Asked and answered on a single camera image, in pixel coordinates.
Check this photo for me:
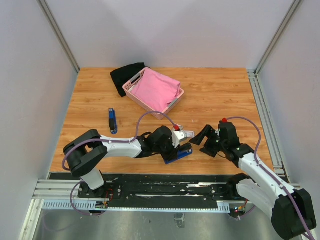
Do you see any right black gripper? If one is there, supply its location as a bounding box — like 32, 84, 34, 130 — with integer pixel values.
189, 124, 228, 158

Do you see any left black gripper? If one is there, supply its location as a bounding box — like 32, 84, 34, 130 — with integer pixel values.
154, 136, 182, 162

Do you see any red staple box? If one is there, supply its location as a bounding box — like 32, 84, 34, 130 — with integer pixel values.
184, 130, 195, 139

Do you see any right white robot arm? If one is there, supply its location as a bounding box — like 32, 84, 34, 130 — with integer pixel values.
190, 118, 317, 240

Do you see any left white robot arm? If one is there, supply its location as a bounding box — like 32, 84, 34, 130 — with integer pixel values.
63, 126, 193, 198

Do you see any pink folded cloth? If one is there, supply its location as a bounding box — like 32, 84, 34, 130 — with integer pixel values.
130, 67, 181, 112

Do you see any pink plastic basket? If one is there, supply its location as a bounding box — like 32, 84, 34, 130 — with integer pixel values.
122, 67, 184, 120

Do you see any black folded cloth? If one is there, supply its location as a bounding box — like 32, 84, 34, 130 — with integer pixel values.
110, 62, 146, 97

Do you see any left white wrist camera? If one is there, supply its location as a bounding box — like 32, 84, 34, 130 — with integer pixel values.
171, 124, 188, 148

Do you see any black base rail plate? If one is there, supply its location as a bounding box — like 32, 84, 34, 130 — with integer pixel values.
49, 172, 247, 213

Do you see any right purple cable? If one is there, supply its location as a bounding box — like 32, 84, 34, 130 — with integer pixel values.
222, 116, 317, 240

